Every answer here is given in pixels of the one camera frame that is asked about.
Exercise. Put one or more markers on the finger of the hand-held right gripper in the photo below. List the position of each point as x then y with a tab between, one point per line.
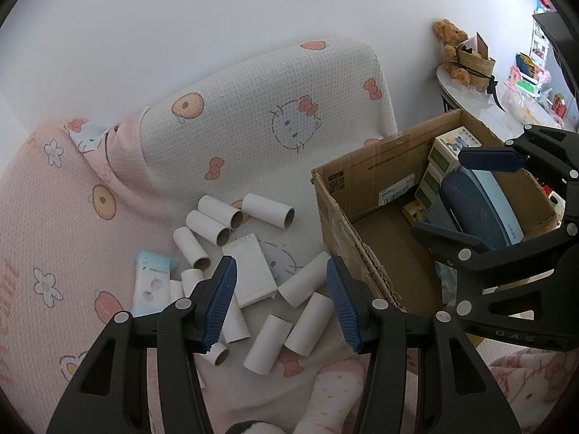
488	159
443	244

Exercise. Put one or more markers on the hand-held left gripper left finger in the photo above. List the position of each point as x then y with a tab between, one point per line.
221	303

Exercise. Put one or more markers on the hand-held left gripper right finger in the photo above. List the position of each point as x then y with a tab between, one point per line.
343	307

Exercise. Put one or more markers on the brown cardboard box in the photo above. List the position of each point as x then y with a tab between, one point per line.
357	190

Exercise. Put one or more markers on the pile of cardboard tubes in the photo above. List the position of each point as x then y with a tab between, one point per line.
267	210

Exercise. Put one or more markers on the white green printed carton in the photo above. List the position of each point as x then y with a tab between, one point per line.
452	142
435	176
426	195

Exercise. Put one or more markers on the blue two-tone case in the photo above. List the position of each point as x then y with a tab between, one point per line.
475	203

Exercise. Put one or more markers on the white round table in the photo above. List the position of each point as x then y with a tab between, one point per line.
479	99

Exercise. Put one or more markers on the crinkled clear plastic wrap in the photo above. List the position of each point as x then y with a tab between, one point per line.
527	106

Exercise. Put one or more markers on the pink fleece blanket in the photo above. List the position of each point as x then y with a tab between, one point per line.
529	379

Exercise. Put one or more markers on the blue white tissue packet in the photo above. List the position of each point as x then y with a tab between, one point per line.
151	282

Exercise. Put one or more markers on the pink dotted sock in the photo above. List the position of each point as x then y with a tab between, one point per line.
330	389

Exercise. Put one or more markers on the woven straw basket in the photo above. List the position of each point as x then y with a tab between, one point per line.
475	62

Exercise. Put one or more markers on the colourful toy set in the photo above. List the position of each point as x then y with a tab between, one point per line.
527	65

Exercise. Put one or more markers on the brown card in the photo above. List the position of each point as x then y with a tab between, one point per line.
481	45

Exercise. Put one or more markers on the brown teddy bear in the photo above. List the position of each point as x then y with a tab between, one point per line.
448	40

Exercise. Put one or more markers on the pink red toy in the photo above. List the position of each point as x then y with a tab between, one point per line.
543	2

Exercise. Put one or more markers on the pink printed waffle blanket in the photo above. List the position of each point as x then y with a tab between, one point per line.
68	235

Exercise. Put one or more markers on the pink cartoon print blanket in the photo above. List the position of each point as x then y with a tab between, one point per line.
271	99

